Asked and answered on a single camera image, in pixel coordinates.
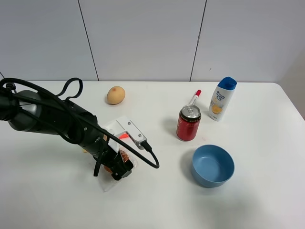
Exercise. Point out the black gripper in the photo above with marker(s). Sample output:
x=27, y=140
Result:
x=105, y=155

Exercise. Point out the bread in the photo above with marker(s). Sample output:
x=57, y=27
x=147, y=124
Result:
x=109, y=177

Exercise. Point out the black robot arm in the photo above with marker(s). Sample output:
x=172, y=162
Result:
x=49, y=118

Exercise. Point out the yellow potato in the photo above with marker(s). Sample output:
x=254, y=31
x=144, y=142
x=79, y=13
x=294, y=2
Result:
x=115, y=95

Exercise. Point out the red soda can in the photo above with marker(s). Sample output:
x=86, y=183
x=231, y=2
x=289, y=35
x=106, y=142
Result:
x=188, y=122

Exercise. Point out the blue bowl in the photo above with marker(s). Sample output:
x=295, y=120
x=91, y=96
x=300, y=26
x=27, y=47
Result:
x=212, y=166

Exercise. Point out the red white marker pen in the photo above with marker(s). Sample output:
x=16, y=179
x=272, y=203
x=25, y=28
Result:
x=195, y=97

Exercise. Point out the white blue shampoo bottle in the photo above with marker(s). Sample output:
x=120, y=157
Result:
x=221, y=98

